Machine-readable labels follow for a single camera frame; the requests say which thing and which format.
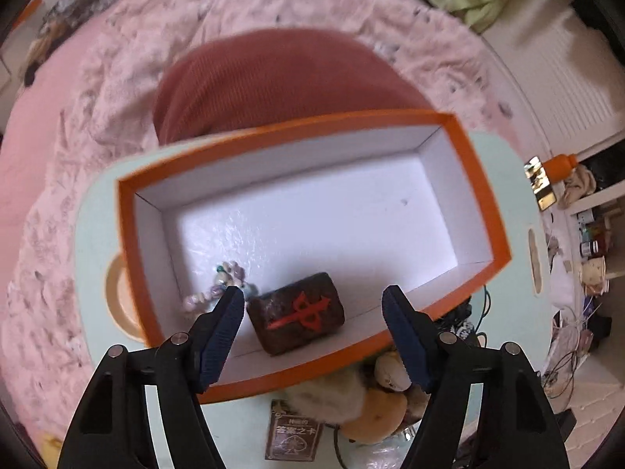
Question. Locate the small black object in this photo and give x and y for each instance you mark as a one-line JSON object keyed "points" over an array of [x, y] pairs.
{"points": [[456, 327]]}

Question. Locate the grey patterned clothes pile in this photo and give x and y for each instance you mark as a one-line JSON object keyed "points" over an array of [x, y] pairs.
{"points": [[83, 2]]}

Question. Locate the dark block with red symbol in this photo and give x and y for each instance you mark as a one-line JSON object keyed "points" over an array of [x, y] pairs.
{"points": [[293, 312]]}

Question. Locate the pink floral fuzzy blanket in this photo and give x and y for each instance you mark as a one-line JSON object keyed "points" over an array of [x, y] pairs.
{"points": [[122, 58]]}

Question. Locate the brown card box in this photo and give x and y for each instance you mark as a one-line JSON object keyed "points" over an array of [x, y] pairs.
{"points": [[293, 437]]}

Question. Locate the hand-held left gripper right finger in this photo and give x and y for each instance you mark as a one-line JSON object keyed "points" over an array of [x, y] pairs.
{"points": [[407, 337]]}

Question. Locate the yellow cloth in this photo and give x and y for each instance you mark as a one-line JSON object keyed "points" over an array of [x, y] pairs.
{"points": [[52, 447]]}

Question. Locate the dark glass jar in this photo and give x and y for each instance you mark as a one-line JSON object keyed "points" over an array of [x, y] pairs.
{"points": [[592, 246]]}

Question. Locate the yellow plush toy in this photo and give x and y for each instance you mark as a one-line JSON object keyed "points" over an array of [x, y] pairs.
{"points": [[376, 415]]}

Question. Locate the red ribbed cushion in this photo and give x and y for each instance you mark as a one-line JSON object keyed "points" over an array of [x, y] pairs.
{"points": [[293, 83]]}

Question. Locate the grey fluffy pompom toy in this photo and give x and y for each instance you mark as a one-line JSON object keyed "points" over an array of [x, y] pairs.
{"points": [[327, 395]]}

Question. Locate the cartoon print lap table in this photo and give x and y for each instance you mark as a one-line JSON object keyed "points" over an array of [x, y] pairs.
{"points": [[93, 234]]}

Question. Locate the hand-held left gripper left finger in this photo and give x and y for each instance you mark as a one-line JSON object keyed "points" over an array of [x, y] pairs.
{"points": [[222, 337]]}

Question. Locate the orange water bottle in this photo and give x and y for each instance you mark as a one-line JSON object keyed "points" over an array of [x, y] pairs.
{"points": [[561, 166]]}

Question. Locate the beige crumpled cloth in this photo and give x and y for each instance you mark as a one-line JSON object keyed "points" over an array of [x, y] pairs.
{"points": [[578, 185]]}

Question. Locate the pink bed sheet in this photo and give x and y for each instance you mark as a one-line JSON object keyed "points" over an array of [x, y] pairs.
{"points": [[53, 78]]}

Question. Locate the orange cardboard box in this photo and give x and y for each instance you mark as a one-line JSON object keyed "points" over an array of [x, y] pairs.
{"points": [[317, 195]]}

